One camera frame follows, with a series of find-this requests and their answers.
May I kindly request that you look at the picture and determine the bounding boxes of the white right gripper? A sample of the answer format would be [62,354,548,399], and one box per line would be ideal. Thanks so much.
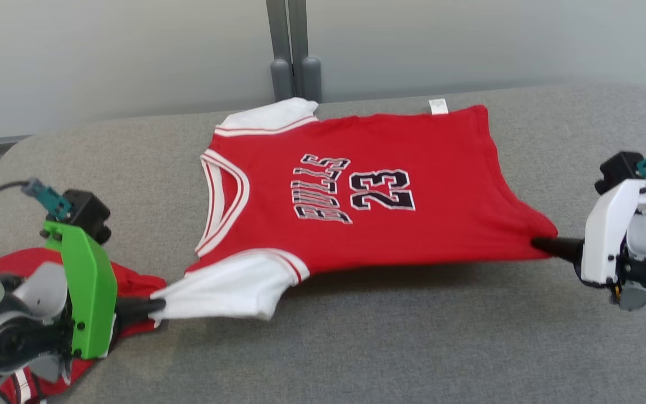
[532,178,646,286]

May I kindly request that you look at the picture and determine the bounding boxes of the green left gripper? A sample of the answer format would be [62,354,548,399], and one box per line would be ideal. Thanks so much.
[43,221,165,360]

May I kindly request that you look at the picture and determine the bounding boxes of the red shorts white side stripe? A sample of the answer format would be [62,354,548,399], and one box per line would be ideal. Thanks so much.
[0,240,168,404]

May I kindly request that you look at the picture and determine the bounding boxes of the grey partition post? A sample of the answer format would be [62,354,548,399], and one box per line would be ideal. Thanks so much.
[266,0,294,103]
[288,0,322,103]

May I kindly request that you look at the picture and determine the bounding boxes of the red Bulls 23 jersey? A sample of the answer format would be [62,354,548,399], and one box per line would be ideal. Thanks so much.
[149,98,559,322]

